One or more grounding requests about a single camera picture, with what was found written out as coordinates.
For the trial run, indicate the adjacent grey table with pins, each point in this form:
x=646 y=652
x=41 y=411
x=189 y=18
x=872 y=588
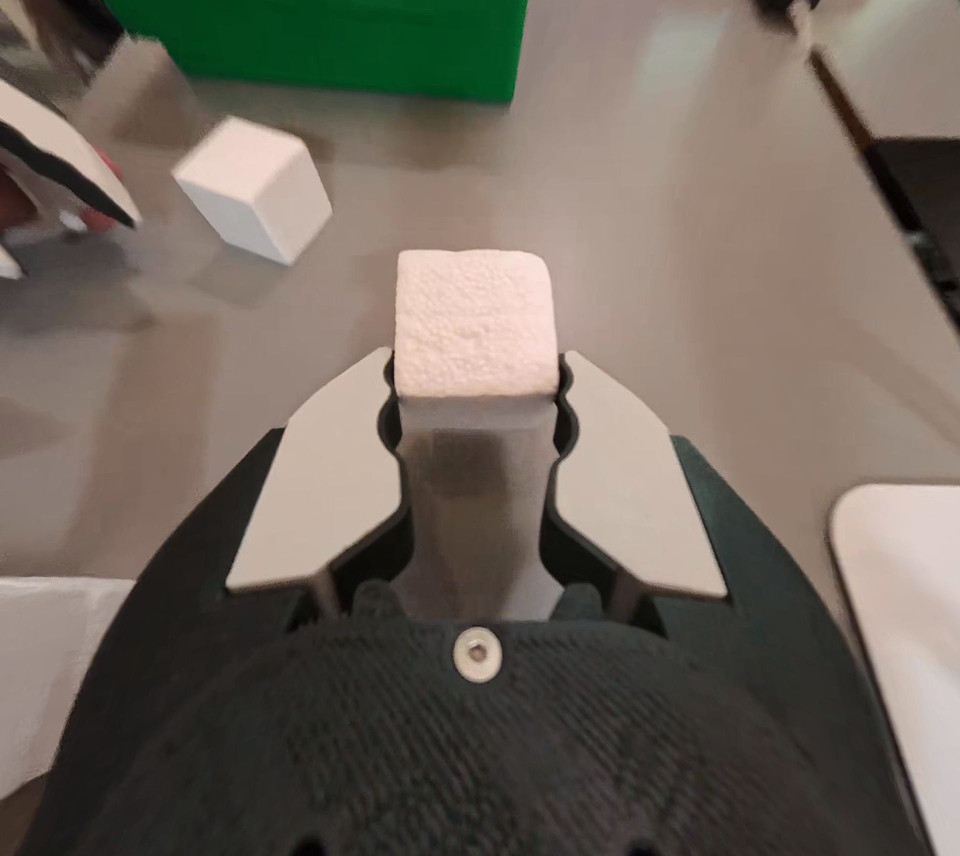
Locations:
x=892 y=69

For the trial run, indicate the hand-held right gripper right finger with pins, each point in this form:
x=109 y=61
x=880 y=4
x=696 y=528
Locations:
x=630 y=489

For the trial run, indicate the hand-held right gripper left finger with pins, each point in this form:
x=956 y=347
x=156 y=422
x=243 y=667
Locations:
x=330 y=481

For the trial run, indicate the grey desk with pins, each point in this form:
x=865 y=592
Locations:
x=675 y=196

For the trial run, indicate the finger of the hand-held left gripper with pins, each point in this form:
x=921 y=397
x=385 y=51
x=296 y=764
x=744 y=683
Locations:
x=9 y=264
x=52 y=136

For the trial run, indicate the person's left hand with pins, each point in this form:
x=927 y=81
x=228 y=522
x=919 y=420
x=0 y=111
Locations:
x=15 y=200

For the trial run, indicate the white foam block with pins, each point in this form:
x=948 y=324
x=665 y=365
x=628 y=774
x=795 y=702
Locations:
x=476 y=324
x=251 y=189
x=907 y=608

